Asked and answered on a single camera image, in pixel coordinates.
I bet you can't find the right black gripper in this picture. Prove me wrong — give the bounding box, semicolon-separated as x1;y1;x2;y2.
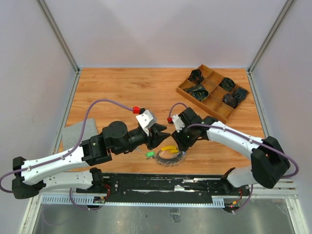
171;124;197;152

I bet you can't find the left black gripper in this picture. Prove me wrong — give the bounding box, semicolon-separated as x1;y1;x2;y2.
115;122;171;155

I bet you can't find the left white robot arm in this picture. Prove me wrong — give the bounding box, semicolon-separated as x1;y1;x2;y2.
12;121;170;199

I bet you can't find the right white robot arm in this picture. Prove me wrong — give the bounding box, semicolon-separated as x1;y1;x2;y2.
167;107;291;195

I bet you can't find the green tagged key lower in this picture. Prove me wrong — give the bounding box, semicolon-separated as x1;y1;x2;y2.
146;151;156;160

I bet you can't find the rolled dark tie front-left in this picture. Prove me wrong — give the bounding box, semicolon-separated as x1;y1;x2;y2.
183;84;210;101

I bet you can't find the wooden compartment tray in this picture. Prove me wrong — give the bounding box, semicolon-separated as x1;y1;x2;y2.
176;64;252;123

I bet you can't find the rolled dark tie right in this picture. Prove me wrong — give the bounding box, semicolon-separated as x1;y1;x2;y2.
222;88;248;109

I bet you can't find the rolled dark tie top-left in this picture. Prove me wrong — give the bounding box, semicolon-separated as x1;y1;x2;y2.
188;69;204;84

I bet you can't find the rolled dark tie top-right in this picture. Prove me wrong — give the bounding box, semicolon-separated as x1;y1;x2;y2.
219;77;235;92

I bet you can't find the grey felt pad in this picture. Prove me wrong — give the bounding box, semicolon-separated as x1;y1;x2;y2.
62;118;98;151

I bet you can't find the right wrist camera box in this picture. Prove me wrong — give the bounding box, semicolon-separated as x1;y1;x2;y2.
172;115;185;133

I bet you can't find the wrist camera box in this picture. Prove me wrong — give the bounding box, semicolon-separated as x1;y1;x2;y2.
172;115;185;133
136;110;157;136

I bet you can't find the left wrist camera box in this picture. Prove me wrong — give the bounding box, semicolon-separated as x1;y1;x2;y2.
136;110;157;136

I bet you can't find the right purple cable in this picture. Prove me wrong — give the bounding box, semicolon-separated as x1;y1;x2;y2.
167;102;300;180

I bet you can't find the purple cable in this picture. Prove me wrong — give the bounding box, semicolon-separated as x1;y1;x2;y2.
167;102;300;180
0;98;142;195

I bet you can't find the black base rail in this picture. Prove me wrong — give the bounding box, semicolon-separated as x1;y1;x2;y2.
72;173;250;206

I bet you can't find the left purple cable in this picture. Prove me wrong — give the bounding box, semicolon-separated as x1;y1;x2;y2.
0;98;142;195

